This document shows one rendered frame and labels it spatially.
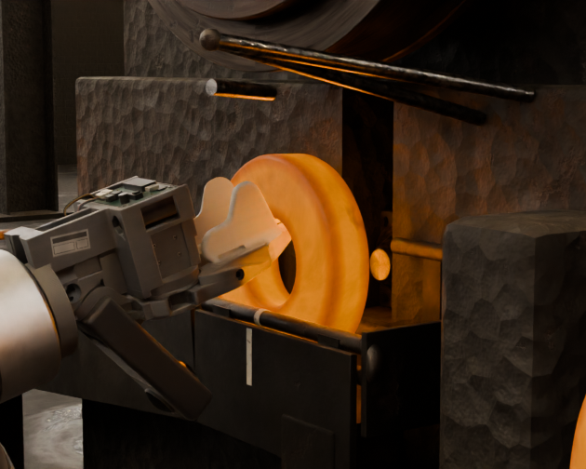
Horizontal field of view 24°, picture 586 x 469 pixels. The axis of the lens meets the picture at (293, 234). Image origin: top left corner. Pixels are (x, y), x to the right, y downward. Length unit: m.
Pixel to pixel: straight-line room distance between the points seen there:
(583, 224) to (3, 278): 0.35
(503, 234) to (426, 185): 0.21
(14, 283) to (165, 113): 0.42
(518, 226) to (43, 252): 0.30
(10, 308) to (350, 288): 0.23
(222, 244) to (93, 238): 0.10
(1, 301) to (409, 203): 0.30
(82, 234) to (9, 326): 0.08
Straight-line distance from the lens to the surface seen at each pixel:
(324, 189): 0.93
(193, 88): 1.19
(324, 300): 0.92
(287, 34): 0.90
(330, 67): 0.82
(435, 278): 0.92
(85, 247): 0.88
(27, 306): 0.84
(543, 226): 0.74
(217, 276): 0.90
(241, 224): 0.93
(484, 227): 0.75
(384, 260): 1.00
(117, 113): 1.31
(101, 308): 0.88
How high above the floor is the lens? 0.89
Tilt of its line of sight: 7 degrees down
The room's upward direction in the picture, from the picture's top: straight up
